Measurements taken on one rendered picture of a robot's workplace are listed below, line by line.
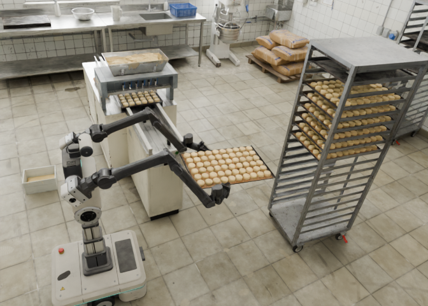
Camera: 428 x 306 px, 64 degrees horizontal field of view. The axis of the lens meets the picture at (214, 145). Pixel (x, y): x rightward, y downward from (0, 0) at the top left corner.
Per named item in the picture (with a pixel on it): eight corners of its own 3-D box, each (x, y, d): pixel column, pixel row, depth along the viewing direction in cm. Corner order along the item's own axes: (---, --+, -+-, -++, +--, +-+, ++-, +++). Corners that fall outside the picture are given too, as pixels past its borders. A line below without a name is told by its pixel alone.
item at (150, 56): (103, 61, 320) (102, 55, 316) (158, 56, 341) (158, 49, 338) (109, 72, 301) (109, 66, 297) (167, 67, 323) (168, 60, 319)
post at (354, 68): (292, 246, 304) (355, 66, 206) (291, 243, 307) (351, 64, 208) (295, 245, 305) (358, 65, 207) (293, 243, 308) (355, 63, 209)
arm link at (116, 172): (171, 142, 196) (174, 151, 187) (178, 161, 203) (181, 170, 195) (94, 170, 190) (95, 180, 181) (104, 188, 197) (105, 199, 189)
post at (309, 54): (268, 210, 338) (312, 40, 239) (267, 208, 340) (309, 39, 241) (271, 209, 339) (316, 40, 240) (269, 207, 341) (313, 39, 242)
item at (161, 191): (129, 178, 376) (123, 107, 324) (159, 171, 390) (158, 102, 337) (148, 224, 326) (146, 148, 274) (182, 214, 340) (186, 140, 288)
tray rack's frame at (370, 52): (292, 253, 308) (356, 67, 204) (265, 212, 346) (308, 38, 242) (348, 236, 330) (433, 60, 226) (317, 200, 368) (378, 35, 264)
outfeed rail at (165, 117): (123, 59, 429) (122, 53, 425) (125, 58, 430) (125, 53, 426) (182, 149, 287) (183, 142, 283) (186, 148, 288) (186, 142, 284)
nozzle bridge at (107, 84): (97, 99, 342) (93, 67, 322) (166, 90, 371) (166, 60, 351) (104, 116, 319) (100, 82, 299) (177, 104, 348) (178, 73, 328)
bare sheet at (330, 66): (346, 85, 218) (347, 83, 217) (311, 61, 248) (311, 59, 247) (415, 78, 238) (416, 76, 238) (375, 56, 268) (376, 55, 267)
